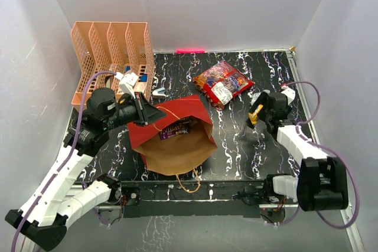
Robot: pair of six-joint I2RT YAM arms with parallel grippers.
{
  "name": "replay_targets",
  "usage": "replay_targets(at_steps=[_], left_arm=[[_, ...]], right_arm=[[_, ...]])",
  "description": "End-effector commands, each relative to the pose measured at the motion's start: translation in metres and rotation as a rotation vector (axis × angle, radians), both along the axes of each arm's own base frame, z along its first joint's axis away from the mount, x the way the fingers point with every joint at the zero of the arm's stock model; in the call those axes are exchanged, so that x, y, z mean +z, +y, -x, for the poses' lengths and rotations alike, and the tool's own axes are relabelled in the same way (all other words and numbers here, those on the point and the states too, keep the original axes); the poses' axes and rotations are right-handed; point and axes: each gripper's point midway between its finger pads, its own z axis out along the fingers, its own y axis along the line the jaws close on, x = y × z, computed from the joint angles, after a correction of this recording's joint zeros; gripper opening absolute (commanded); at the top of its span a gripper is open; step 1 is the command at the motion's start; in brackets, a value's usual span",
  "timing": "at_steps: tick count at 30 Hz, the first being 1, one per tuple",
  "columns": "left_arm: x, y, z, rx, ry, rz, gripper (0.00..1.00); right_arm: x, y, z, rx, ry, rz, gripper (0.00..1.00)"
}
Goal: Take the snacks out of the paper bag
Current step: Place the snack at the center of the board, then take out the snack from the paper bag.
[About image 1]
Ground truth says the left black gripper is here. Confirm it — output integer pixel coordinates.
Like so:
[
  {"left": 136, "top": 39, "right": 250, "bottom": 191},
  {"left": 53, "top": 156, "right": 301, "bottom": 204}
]
[{"left": 103, "top": 91, "right": 167, "bottom": 130}]

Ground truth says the yellow snack packet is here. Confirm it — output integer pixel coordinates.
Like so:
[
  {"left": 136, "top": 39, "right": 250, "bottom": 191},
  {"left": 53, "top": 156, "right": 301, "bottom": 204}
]
[{"left": 248, "top": 103, "right": 263, "bottom": 126}]

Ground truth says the large red snack bag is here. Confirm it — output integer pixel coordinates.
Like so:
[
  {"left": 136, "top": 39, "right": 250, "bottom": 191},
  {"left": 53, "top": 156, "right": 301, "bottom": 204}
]
[{"left": 193, "top": 61, "right": 255, "bottom": 110}]

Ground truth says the red paper bag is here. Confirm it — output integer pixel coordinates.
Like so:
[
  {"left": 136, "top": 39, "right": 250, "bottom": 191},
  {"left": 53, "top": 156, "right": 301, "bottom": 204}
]
[{"left": 128, "top": 94, "right": 218, "bottom": 193}]

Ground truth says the silver snack packet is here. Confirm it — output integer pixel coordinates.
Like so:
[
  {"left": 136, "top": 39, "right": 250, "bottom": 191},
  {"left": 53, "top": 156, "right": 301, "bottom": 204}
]
[{"left": 250, "top": 90, "right": 270, "bottom": 106}]

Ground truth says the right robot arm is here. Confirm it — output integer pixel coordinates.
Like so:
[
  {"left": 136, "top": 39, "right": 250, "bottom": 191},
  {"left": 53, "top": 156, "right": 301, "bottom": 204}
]
[{"left": 247, "top": 89, "right": 348, "bottom": 211}]

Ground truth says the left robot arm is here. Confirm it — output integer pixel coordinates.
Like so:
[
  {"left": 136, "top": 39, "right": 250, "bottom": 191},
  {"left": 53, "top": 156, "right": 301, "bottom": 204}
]
[{"left": 5, "top": 87, "right": 166, "bottom": 251}]

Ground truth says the small blue white stapler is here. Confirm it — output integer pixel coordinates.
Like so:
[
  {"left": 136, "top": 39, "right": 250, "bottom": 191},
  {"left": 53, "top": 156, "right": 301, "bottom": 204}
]
[{"left": 152, "top": 87, "right": 167, "bottom": 99}]

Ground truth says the purple candy bar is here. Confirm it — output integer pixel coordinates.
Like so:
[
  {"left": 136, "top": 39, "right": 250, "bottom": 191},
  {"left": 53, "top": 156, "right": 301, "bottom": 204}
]
[{"left": 159, "top": 125, "right": 190, "bottom": 140}]

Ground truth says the pink marker strip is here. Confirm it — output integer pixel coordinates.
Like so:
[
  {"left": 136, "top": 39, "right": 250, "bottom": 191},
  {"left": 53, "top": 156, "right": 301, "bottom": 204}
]
[{"left": 176, "top": 48, "right": 206, "bottom": 54}]

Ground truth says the orange plastic file organizer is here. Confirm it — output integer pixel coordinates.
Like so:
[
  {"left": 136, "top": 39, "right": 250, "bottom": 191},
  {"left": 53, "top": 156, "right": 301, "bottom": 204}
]
[{"left": 71, "top": 21, "right": 155, "bottom": 110}]

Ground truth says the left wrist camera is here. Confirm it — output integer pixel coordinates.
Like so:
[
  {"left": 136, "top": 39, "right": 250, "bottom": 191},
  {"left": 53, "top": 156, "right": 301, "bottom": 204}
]
[{"left": 115, "top": 70, "right": 139, "bottom": 97}]

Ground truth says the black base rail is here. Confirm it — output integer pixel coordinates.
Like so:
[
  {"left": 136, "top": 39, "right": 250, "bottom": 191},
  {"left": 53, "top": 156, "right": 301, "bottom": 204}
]
[{"left": 121, "top": 180, "right": 283, "bottom": 218}]

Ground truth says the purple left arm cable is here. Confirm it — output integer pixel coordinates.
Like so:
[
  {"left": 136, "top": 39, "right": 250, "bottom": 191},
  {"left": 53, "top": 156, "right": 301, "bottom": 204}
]
[{"left": 10, "top": 70, "right": 119, "bottom": 252}]

